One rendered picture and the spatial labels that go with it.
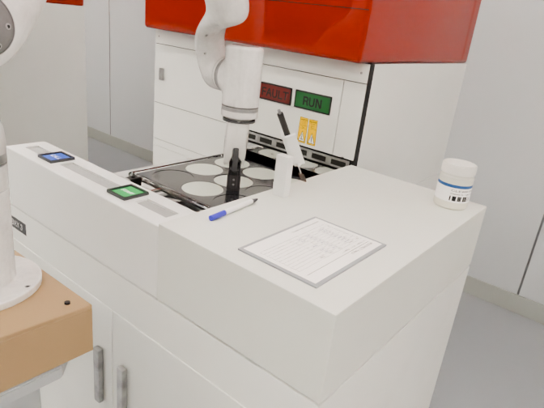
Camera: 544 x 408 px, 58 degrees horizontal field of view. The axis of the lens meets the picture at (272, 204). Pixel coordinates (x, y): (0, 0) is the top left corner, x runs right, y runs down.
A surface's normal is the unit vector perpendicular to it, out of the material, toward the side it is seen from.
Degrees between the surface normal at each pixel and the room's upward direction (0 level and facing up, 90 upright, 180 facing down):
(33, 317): 4
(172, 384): 90
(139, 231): 90
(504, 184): 90
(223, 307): 90
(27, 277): 4
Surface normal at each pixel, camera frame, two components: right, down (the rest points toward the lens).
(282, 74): -0.63, 0.22
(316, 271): 0.11, -0.93
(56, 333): 0.76, 0.31
